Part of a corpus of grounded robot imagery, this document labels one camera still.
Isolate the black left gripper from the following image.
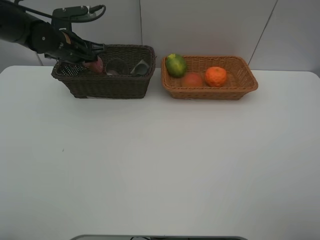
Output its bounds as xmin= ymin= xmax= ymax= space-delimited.
xmin=31 ymin=22 xmax=105 ymax=63

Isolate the pink bottle white cap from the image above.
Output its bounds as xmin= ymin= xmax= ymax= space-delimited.
xmin=82 ymin=56 xmax=104 ymax=74

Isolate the translucent purple plastic cup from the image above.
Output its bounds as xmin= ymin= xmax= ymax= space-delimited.
xmin=105 ymin=58 xmax=129 ymax=76

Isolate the dark grey square bottle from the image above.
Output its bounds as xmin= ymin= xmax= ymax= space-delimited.
xmin=130 ymin=60 xmax=150 ymax=77

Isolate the green lime fruit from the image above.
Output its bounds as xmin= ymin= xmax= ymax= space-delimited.
xmin=165 ymin=53 xmax=187 ymax=78

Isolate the red yellow peach fruit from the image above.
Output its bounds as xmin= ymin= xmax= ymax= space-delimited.
xmin=181 ymin=72 xmax=203 ymax=88

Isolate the orange mandarin fruit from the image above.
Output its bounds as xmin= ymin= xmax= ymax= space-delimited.
xmin=204 ymin=66 xmax=227 ymax=87

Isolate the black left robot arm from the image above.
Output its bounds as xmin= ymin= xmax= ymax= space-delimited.
xmin=0 ymin=0 xmax=106 ymax=64

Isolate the dark brown wicker basket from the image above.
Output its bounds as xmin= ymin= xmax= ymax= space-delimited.
xmin=51 ymin=44 xmax=156 ymax=99

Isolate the orange wicker basket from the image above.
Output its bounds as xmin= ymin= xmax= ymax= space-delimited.
xmin=161 ymin=55 xmax=258 ymax=100

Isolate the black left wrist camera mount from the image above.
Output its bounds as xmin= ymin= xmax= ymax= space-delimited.
xmin=51 ymin=6 xmax=97 ymax=31

